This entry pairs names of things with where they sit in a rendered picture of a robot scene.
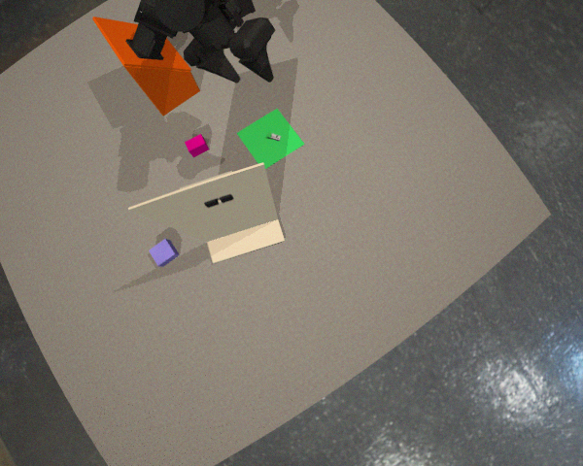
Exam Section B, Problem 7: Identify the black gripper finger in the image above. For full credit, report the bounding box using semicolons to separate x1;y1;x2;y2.
196;50;240;83
238;36;274;83

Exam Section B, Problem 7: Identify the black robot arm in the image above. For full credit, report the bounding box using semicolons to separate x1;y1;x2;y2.
126;0;256;60

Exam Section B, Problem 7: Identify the green flat square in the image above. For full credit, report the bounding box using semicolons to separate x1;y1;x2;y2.
237;109;305;169

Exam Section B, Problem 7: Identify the magenta rectangular block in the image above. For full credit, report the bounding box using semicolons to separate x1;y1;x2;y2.
185;134;209;157

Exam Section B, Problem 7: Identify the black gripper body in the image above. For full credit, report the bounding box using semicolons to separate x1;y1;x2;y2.
183;0;276;66

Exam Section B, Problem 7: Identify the beige panel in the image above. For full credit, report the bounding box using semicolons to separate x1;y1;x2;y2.
128;162;285;263

